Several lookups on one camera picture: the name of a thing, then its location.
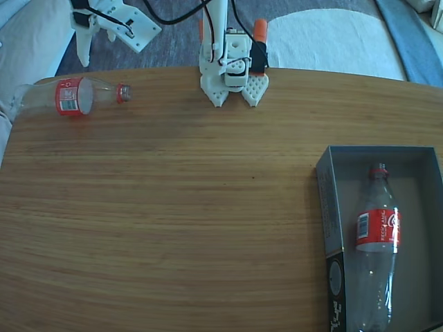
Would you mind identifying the clear bottle red barcode label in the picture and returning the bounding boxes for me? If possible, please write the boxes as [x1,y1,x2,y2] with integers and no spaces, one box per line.
[19,76,133,117]

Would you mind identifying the clear bottle Coca-Cola script label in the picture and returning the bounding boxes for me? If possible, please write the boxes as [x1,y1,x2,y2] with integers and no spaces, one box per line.
[349,162,402,332]

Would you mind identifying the grey cardboard box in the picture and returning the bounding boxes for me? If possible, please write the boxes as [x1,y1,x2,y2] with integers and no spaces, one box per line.
[315,145,443,332]

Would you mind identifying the white sofa cushion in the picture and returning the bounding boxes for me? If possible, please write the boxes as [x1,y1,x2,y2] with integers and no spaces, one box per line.
[0,0,87,163]

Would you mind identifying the white rug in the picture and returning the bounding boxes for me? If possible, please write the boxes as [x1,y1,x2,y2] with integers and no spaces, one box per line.
[266,8,406,82]

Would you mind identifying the blue blanket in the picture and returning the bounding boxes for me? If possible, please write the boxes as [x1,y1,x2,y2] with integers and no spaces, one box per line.
[374,0,443,88]

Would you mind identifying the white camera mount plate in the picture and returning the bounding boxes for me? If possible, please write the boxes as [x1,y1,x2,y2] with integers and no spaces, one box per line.
[98,0,163,54]

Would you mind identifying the black camera cable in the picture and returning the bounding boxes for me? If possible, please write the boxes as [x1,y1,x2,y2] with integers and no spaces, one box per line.
[142,0,251,37]

